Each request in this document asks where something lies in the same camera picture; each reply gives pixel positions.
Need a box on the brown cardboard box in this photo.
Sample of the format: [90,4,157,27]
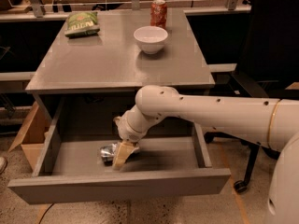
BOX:
[8,102,50,169]

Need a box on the open grey top drawer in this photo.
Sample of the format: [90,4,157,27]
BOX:
[8,97,230,204]

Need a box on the orange soda can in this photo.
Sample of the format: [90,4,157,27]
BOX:
[150,0,167,28]

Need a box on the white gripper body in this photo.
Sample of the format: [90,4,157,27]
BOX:
[117,112,144,143]

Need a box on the grey drawer cabinet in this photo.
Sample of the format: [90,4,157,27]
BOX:
[26,8,215,141]

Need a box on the grey metal bracket left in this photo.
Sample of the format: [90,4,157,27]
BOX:
[29,0,45,18]

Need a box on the black office chair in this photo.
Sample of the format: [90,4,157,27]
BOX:
[204,0,299,194]

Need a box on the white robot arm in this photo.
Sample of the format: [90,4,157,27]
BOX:
[113,85,299,224]

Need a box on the white ceramic bowl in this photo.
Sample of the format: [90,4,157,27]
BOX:
[134,26,168,54]

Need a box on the green chip bag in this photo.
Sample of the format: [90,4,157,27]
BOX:
[64,12,100,38]

